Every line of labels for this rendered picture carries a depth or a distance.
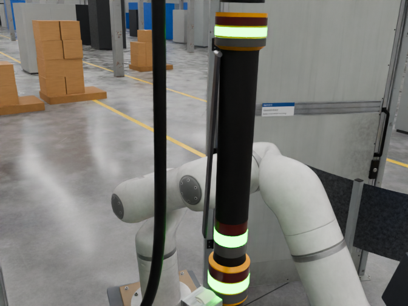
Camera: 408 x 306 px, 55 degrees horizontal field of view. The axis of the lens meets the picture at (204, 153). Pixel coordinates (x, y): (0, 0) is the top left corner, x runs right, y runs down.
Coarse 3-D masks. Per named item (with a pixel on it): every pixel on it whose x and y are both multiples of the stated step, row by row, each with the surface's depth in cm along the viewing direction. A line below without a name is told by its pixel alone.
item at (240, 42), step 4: (216, 40) 32; (220, 40) 32; (224, 40) 31; (228, 40) 31; (232, 40) 31; (236, 40) 31; (240, 40) 31; (244, 40) 31; (248, 40) 31; (252, 40) 31; (256, 40) 31; (260, 40) 31; (264, 40) 32; (216, 44) 32; (220, 44) 32; (224, 44) 31; (228, 44) 31; (232, 44) 31; (236, 44) 31; (240, 44) 31; (244, 44) 31; (248, 44) 31; (252, 44) 31; (256, 44) 31; (260, 44) 31; (264, 44) 32
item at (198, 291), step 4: (200, 288) 40; (204, 288) 40; (192, 292) 39; (196, 292) 39; (200, 292) 39; (188, 296) 39; (192, 296) 39; (216, 296) 39; (184, 300) 38; (188, 300) 38; (192, 300) 38; (212, 300) 38; (216, 300) 38; (220, 300) 38; (184, 304) 38; (188, 304) 38; (192, 304) 38; (196, 304) 38; (200, 304) 38; (204, 304) 38; (208, 304) 38; (212, 304) 38; (216, 304) 38; (220, 304) 38
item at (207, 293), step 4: (204, 292) 39; (208, 292) 39; (212, 292) 39; (196, 296) 39; (200, 296) 38; (204, 296) 38; (208, 296) 39; (212, 296) 39; (196, 300) 38; (200, 300) 38; (204, 300) 38; (208, 300) 38
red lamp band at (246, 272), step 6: (210, 270) 40; (216, 270) 39; (246, 270) 39; (216, 276) 39; (222, 276) 39; (228, 276) 38; (234, 276) 38; (240, 276) 39; (246, 276) 39; (228, 282) 39; (234, 282) 39
